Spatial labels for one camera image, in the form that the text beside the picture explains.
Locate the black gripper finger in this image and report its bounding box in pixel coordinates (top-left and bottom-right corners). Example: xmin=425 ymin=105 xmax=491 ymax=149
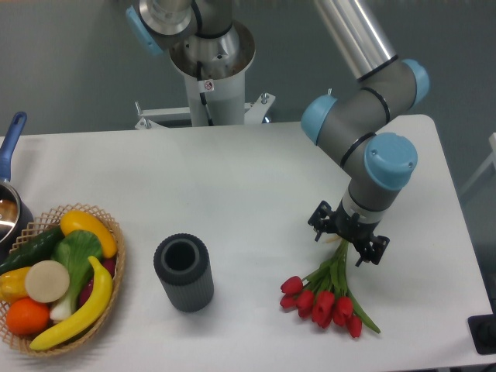
xmin=354 ymin=236 xmax=389 ymax=267
xmin=308 ymin=201 xmax=337 ymax=240

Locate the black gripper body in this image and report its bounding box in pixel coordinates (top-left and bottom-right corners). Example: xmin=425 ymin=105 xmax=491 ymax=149
xmin=335 ymin=211 xmax=379 ymax=248

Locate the red tulip bouquet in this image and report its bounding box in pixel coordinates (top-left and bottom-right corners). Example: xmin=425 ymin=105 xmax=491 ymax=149
xmin=280 ymin=239 xmax=381 ymax=338

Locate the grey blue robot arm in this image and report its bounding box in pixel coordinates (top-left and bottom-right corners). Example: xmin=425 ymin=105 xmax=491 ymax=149
xmin=126 ymin=1 xmax=429 ymax=264

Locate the black device at edge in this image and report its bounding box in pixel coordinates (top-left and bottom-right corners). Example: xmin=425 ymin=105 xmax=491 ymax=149
xmin=467 ymin=314 xmax=495 ymax=355

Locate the dark grey ribbed vase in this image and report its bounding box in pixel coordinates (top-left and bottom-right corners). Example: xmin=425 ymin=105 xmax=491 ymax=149
xmin=153 ymin=233 xmax=214 ymax=312

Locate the dark red vegetable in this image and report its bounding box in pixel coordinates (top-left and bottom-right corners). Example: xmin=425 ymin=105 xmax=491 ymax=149
xmin=78 ymin=258 xmax=116 ymax=308

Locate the green bok choy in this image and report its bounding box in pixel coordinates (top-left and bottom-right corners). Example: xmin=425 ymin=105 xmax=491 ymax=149
xmin=50 ymin=229 xmax=102 ymax=323

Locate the yellow squash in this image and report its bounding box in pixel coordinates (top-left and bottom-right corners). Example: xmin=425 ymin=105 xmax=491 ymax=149
xmin=60 ymin=210 xmax=118 ymax=259

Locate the yellow banana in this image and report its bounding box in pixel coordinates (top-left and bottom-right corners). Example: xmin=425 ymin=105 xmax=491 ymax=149
xmin=29 ymin=256 xmax=113 ymax=351

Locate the woven wicker basket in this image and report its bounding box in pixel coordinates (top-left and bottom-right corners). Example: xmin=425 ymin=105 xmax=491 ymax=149
xmin=1 ymin=203 xmax=126 ymax=357

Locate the beige round disc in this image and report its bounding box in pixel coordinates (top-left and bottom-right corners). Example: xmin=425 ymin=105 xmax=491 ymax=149
xmin=24 ymin=260 xmax=70 ymax=303

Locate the green cucumber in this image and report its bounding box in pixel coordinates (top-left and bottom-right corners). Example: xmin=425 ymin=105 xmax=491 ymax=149
xmin=1 ymin=226 xmax=64 ymax=274

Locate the orange fruit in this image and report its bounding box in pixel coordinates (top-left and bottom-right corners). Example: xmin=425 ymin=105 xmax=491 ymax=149
xmin=5 ymin=298 xmax=50 ymax=336

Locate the yellow bell pepper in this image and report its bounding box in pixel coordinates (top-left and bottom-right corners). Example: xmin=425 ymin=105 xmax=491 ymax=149
xmin=1 ymin=267 xmax=31 ymax=303

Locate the white frame at right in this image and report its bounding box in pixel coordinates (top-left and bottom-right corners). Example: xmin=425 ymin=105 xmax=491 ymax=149
xmin=460 ymin=133 xmax=495 ymax=198

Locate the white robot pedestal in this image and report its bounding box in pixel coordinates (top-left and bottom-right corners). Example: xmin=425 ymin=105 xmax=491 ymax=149
xmin=135 ymin=21 xmax=276 ymax=129

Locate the blue handled saucepan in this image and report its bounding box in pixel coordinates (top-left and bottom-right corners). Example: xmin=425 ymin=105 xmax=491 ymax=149
xmin=1 ymin=112 xmax=33 ymax=263

